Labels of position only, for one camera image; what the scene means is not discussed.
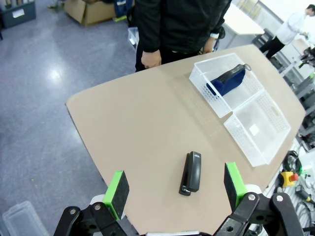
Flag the dark blue bag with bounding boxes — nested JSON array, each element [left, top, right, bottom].
[[113, 0, 135, 18]]

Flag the person's left hand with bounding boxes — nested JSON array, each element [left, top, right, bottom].
[[198, 36, 219, 55]]

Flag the black coiled cable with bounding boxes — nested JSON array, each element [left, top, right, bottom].
[[282, 149, 303, 173]]

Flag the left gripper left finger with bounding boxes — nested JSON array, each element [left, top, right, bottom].
[[53, 170, 135, 236]]

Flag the dark green storage bin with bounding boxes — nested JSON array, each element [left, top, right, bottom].
[[0, 0, 37, 29]]

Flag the person's black jacket torso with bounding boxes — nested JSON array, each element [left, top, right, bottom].
[[132, 0, 232, 73]]

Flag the person's left forearm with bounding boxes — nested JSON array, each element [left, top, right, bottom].
[[208, 0, 232, 37]]

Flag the small clear plastic container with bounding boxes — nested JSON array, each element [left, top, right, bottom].
[[127, 27, 140, 51]]

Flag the brown cardboard box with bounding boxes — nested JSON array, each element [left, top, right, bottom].
[[63, 0, 117, 28]]

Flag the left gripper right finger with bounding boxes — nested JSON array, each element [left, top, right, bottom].
[[213, 162, 305, 236]]

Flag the yellow emergency stop button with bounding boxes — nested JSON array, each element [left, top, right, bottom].
[[280, 171, 300, 189]]

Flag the black stapler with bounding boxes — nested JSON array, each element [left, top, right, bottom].
[[178, 150, 202, 197]]

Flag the white perforated plastic basket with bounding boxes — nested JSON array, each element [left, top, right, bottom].
[[223, 89, 292, 168], [189, 52, 266, 119]]

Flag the white background table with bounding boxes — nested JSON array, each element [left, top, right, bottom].
[[222, 3, 266, 50]]

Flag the blue zippered pencil case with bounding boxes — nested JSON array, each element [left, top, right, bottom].
[[206, 63, 252, 97]]

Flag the person's right hand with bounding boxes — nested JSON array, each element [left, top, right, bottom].
[[140, 48, 163, 70]]

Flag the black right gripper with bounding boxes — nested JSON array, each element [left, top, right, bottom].
[[299, 46, 315, 68]]

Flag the background person in white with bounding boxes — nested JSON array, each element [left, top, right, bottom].
[[259, 4, 315, 59]]

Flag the person's right forearm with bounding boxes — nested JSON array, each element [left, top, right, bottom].
[[135, 12, 162, 54]]

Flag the clear plastic lidded box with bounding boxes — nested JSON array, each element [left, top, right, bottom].
[[1, 201, 50, 236]]

